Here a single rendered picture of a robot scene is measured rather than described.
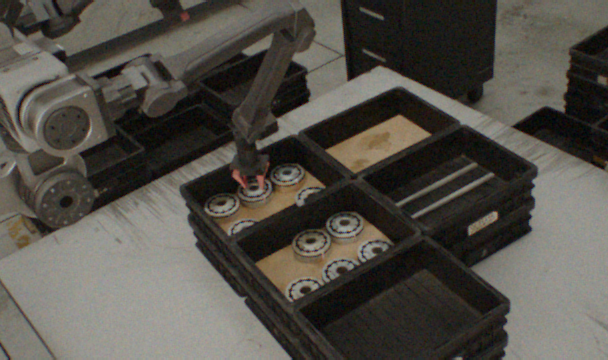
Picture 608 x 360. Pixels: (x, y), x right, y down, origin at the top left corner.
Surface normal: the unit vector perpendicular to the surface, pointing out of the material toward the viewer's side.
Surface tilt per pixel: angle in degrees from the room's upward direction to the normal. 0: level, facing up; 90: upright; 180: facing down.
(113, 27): 90
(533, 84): 0
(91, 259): 0
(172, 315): 0
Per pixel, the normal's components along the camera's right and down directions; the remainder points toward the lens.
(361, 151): -0.11, -0.79
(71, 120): 0.62, 0.43
